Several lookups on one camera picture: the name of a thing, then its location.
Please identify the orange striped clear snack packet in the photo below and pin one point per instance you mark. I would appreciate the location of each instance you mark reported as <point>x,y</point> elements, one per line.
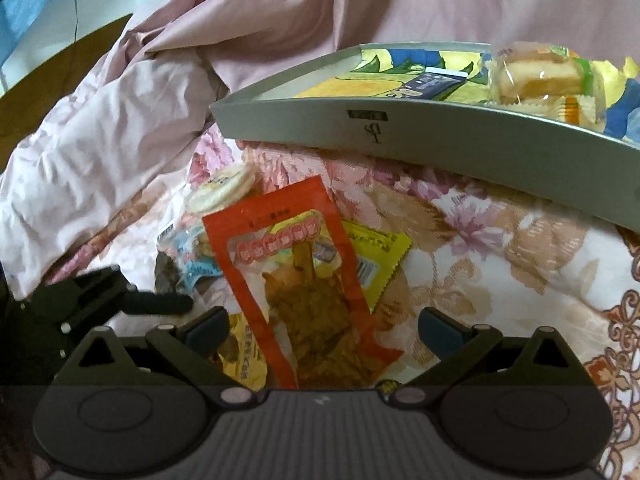
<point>575,110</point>

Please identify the round white cracker packet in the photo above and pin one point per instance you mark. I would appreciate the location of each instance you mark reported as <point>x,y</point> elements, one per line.
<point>220,190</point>

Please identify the yellow snack packet green edges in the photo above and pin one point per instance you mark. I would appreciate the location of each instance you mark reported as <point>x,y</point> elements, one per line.
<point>385,250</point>

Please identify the yellow snack packet brown print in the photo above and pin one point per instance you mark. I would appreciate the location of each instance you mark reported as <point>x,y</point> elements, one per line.
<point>245,360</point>

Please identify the brown wooden headboard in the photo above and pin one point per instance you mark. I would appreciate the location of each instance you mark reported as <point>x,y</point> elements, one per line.
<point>50,85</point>

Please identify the blue curtain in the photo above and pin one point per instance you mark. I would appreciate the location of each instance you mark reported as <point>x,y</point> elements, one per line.
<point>25,15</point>

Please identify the floral bed sheet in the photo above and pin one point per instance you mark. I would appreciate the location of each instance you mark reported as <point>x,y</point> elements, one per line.
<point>475,240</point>

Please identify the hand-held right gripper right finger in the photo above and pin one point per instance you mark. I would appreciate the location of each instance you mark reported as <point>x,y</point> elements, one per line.
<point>439,334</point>

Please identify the grey cardboard box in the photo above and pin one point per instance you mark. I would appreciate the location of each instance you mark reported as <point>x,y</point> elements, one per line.
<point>400,130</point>

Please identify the dark blue snack bar packet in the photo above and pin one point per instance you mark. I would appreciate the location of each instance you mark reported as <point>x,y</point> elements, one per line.
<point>435,81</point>

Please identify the red snack packet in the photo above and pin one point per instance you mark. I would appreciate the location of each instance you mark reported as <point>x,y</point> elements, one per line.
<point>300,305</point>

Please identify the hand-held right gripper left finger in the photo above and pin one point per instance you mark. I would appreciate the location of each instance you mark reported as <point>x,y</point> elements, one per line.
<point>206,332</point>

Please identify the yellow blue printed box liner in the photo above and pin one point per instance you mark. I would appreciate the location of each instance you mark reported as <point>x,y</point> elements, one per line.
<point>367,72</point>

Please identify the clear wrapped cake packet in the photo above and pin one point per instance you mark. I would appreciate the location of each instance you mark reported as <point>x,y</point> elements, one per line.
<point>530,77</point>

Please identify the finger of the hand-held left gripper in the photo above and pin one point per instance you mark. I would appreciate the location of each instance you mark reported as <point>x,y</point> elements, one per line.
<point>157,302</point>

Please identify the light blue snack packet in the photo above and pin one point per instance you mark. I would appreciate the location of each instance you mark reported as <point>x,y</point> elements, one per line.
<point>192,260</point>

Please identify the pink satin quilt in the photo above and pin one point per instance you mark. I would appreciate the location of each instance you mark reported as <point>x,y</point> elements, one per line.
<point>300,10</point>

